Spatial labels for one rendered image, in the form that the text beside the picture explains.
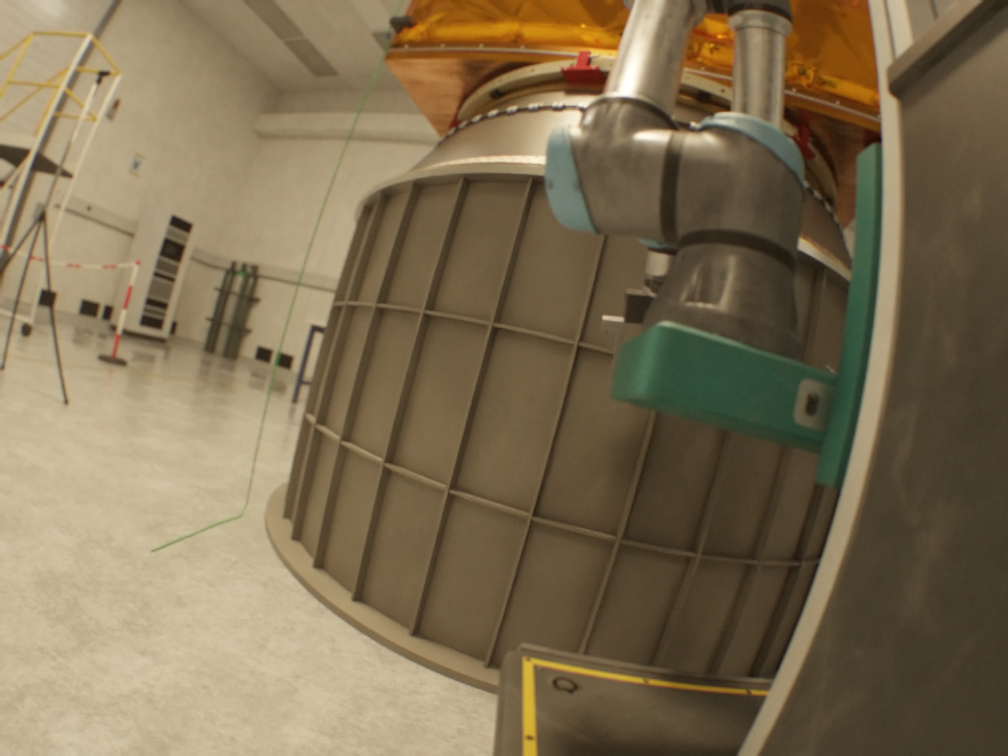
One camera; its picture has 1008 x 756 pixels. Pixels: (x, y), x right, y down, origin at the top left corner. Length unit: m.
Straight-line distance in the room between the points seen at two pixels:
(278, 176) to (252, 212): 0.81
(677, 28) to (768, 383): 0.46
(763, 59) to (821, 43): 1.22
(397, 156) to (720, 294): 8.43
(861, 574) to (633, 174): 0.39
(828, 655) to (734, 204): 0.36
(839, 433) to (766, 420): 0.06
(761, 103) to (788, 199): 0.27
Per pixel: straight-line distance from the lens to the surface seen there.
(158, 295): 8.41
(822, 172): 1.99
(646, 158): 0.50
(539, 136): 1.44
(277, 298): 9.00
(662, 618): 1.25
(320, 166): 9.49
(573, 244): 1.17
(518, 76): 1.85
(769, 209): 0.47
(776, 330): 0.43
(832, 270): 1.39
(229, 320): 9.31
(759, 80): 0.76
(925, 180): 0.24
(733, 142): 0.50
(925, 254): 0.23
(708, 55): 1.85
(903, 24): 0.54
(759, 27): 0.78
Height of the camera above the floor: 0.64
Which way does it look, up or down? 2 degrees up
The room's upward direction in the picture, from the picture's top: 15 degrees clockwise
